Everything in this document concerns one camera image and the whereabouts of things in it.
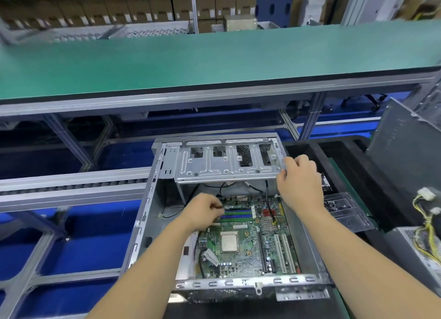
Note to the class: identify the person's left hand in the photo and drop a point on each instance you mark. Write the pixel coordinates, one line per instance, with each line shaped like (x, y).
(201, 212)

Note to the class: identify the person's right hand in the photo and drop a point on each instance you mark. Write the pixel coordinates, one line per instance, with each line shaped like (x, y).
(300, 184)

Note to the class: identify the silver square CPU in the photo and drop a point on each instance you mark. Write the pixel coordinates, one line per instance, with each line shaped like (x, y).
(229, 242)

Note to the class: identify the grey metal computer case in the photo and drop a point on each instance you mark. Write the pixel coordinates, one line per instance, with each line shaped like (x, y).
(162, 191)

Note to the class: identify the green motherboard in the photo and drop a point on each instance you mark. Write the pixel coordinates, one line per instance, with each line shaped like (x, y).
(251, 250)

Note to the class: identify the person's left forearm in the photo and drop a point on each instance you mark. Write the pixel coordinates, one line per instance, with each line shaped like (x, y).
(141, 277)

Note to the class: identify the black CPU cooler fan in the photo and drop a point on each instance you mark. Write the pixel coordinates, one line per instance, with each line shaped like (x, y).
(325, 183)

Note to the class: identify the clear plastic screw tray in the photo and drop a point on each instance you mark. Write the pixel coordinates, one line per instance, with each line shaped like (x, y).
(350, 213)

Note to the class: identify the grey power supply unit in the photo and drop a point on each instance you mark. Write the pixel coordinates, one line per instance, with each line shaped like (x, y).
(417, 257)

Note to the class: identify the green conveyor belt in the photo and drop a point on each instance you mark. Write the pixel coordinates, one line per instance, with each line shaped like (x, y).
(207, 57)

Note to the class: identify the stack of cardboard boxes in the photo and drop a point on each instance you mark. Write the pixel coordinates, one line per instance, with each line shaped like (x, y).
(124, 2)

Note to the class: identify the grey flat metal rail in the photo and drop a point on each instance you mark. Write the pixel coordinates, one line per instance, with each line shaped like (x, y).
(69, 190)

